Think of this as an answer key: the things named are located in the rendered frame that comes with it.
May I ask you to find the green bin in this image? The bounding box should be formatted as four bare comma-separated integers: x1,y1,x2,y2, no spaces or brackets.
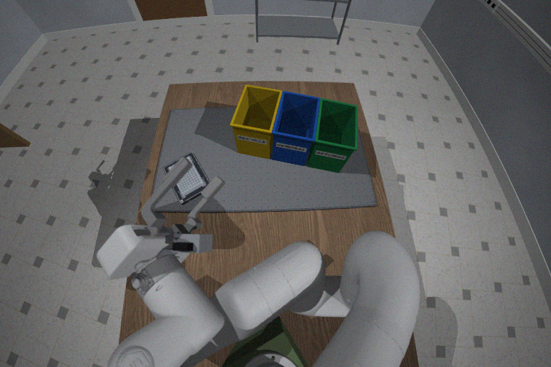
307,98,358,173

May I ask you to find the yellow recycle bin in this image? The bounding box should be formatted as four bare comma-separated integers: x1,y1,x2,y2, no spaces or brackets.
230,84,282,159

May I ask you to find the blue general waste bin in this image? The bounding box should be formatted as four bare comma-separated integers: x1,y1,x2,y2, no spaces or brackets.
272,91,320,166

